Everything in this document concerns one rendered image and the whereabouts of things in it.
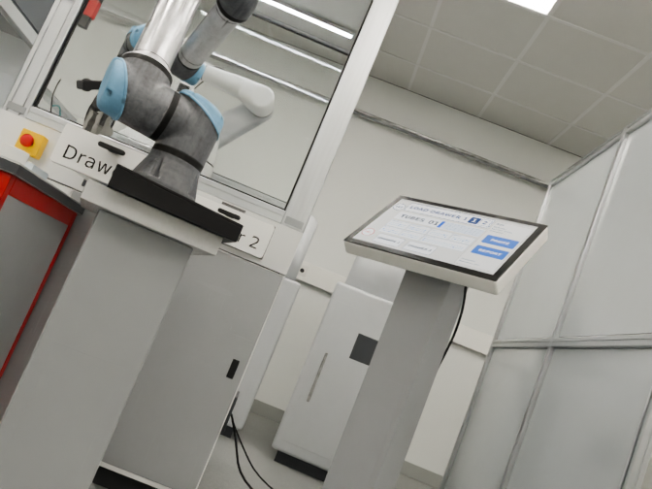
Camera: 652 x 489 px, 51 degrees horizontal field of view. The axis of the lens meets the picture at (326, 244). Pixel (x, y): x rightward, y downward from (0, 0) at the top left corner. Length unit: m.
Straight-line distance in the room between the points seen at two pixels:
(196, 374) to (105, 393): 0.78
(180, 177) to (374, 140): 4.17
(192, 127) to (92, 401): 0.59
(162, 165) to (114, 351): 0.39
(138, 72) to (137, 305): 0.47
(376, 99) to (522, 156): 1.25
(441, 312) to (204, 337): 0.73
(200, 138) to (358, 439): 1.01
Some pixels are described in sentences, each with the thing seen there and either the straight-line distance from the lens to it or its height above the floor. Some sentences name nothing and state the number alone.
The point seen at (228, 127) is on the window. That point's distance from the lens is 2.28.
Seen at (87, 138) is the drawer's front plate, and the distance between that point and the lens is 1.96.
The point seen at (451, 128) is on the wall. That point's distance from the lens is 5.68.
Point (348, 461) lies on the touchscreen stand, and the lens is 2.07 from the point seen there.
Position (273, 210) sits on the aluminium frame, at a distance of 2.20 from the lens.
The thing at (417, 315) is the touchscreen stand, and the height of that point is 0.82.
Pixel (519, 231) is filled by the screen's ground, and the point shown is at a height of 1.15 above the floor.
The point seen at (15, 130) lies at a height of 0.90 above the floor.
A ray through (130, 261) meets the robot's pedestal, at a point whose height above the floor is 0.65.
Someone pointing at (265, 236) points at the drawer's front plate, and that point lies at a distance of 2.17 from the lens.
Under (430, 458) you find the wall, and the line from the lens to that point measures 5.43.
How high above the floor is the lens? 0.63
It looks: 8 degrees up
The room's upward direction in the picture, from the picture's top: 22 degrees clockwise
